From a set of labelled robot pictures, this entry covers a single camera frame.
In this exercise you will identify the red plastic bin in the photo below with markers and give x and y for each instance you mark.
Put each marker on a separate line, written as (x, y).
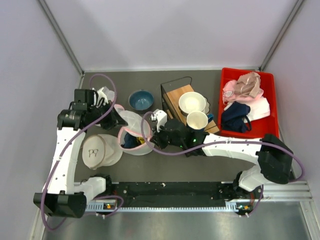
(268, 125)

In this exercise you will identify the black wire wooden shelf rack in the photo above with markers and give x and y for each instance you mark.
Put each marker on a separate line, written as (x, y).
(170, 93)

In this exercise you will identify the navy blue garment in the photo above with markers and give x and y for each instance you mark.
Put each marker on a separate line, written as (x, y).
(235, 118)

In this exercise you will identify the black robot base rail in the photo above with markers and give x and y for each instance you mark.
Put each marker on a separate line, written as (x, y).
(167, 197)

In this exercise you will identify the blue and white mug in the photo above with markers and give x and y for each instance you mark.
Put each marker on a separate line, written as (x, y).
(198, 120)

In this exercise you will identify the yellow and navy bra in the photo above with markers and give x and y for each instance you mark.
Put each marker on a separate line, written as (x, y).
(131, 141)

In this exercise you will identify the white mesh laundry bag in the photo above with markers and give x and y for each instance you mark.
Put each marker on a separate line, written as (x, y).
(104, 96)
(133, 127)

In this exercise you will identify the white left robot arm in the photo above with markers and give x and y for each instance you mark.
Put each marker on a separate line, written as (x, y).
(61, 195)

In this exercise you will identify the white ceramic bowl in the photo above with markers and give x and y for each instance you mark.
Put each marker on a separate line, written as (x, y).
(193, 101)

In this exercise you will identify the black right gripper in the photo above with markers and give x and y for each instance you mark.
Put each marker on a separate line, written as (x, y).
(157, 138)

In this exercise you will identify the cream round mesh bra bag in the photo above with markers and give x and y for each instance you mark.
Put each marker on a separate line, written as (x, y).
(101, 150)

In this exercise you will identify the beige satin garment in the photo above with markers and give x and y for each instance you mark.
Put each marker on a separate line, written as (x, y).
(248, 85)

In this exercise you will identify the dark blue ceramic bowl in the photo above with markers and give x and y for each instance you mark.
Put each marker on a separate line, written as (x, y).
(141, 101)

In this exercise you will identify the pink garment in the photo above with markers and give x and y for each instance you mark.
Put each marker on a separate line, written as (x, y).
(229, 95)

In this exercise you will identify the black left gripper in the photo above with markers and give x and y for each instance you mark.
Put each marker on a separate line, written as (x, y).
(114, 121)

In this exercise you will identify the white folded cloth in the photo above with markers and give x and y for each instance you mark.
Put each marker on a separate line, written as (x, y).
(259, 109)

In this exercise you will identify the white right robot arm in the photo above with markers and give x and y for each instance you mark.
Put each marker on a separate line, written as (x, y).
(271, 158)

